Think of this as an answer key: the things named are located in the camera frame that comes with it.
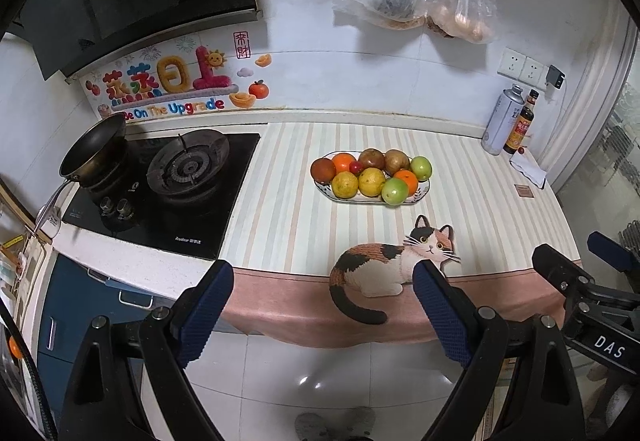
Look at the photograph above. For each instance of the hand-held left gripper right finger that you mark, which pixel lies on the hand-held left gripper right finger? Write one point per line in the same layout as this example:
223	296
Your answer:
442	316

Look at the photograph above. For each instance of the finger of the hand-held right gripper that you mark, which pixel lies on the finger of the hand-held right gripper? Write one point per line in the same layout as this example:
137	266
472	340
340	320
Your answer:
615	253
560	268

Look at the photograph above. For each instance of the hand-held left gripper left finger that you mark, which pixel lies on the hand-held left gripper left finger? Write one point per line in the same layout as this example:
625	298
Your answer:
205	316

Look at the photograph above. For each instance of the oval patterned white plate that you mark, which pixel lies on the oval patterned white plate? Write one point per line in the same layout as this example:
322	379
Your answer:
423	190

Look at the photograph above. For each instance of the green apple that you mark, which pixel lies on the green apple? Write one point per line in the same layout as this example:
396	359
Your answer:
420	167
395	191

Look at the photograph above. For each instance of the orange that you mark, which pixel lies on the orange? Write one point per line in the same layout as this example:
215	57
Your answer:
407	181
344	163

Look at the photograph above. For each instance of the yellow citrus fruit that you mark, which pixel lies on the yellow citrus fruit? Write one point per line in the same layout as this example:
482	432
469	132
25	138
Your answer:
345	185
372	182

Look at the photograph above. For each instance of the brown round fruit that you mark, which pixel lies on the brown round fruit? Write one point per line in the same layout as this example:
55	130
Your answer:
371	159
397	161

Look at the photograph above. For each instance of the small red cherry tomato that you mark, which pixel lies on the small red cherry tomato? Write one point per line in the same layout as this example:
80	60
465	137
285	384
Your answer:
356	167

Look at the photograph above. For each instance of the reddish orange fruit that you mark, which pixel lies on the reddish orange fruit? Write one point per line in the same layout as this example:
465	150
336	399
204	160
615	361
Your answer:
322	169

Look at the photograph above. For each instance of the small brown square tile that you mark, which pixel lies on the small brown square tile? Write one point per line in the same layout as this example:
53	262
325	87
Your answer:
524	190

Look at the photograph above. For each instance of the calico cat shaped mat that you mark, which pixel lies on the calico cat shaped mat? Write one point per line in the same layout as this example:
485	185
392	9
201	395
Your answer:
370	266

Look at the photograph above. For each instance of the black glass gas stove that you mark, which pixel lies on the black glass gas stove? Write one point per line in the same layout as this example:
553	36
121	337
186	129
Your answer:
200	216

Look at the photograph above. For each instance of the white folded cloth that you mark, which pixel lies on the white folded cloth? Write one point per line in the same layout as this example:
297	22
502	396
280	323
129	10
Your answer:
529	171

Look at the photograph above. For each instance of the blue cabinet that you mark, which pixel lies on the blue cabinet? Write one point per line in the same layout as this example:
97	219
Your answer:
85	321

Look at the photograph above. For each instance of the striped table cover pink edge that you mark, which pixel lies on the striped table cover pink edge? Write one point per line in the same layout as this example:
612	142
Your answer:
300	231

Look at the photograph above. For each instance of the stove knob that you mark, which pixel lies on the stove knob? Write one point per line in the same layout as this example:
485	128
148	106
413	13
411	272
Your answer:
124	208
107	206

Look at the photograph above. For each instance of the dark sauce bottle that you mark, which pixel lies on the dark sauce bottle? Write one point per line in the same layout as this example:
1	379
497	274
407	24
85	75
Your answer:
522	126

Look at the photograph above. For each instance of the round stove burner grate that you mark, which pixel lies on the round stove burner grate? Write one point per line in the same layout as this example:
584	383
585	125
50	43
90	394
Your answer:
189	163

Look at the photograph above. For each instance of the grey spray can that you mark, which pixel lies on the grey spray can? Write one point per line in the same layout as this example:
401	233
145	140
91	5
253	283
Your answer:
502	121

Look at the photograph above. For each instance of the black plug adapter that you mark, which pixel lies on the black plug adapter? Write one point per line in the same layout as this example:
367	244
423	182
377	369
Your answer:
556	77

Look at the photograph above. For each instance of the orange round knob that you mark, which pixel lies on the orange round knob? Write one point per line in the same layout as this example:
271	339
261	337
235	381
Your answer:
15	348

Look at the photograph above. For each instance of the cluttered side shelf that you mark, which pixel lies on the cluttered side shelf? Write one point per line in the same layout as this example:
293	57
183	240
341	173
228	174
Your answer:
17	261

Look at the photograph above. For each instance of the dark frying pan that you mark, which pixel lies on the dark frying pan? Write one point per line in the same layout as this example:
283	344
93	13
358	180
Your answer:
92	151

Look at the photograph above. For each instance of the small gold ingot sticker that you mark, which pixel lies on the small gold ingot sticker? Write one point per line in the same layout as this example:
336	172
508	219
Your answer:
263	60

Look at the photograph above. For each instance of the white wall socket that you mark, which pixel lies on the white wall socket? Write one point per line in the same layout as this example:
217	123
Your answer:
511	62
533	71

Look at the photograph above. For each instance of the gold ingot wall sticker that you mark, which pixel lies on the gold ingot wall sticker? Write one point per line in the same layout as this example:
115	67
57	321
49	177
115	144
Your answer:
242	101

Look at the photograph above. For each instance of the persimmon wall sticker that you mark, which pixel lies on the persimmon wall sticker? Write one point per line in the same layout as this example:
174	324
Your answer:
259	90

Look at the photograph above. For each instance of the colourful letters wall sticker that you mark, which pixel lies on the colourful letters wall sticker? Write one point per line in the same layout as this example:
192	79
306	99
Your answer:
165	83

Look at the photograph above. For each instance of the red seal wall sticker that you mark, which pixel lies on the red seal wall sticker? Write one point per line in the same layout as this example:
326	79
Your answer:
241	46

